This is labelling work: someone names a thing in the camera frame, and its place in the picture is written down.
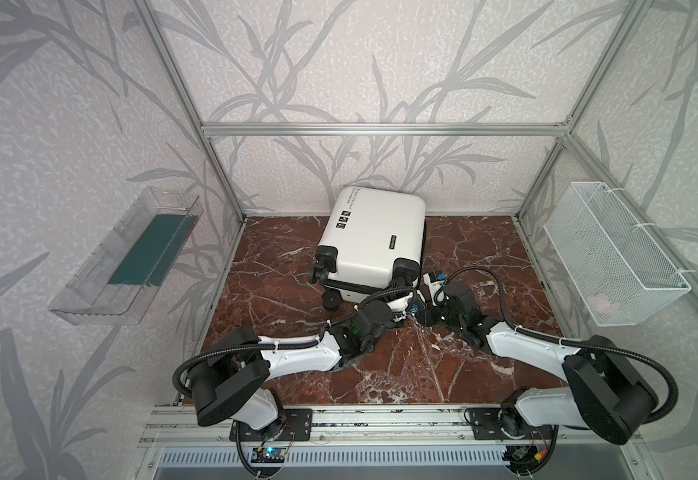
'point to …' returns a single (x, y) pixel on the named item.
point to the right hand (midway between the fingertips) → (413, 295)
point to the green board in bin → (155, 251)
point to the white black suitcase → (372, 241)
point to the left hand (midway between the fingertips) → (401, 279)
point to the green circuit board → (268, 455)
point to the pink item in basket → (601, 301)
